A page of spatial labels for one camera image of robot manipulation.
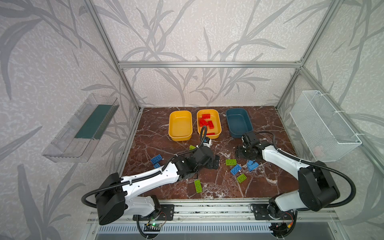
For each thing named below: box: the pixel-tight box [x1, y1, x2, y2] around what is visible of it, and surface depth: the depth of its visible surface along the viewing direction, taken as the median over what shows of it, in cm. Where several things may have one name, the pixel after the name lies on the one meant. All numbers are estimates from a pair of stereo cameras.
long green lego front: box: [194, 179, 203, 194], surface depth 82 cm
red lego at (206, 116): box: [201, 113, 211, 119], surface depth 117 cm
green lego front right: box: [236, 173, 247, 184], surface depth 86 cm
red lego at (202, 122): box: [199, 118, 205, 127], surface depth 108 cm
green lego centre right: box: [225, 159, 238, 166], surface depth 93 cm
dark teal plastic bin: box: [226, 108, 254, 139], surface depth 111 cm
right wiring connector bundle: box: [268, 220, 295, 238], surface depth 72 cm
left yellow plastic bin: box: [168, 110, 193, 142], surface depth 110 cm
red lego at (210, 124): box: [207, 120, 215, 130], surface depth 110 cm
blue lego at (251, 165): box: [247, 160, 259, 172], surface depth 90 cm
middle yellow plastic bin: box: [196, 109, 222, 139], surface depth 110 cm
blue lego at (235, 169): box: [230, 164, 242, 176], surface depth 89 cm
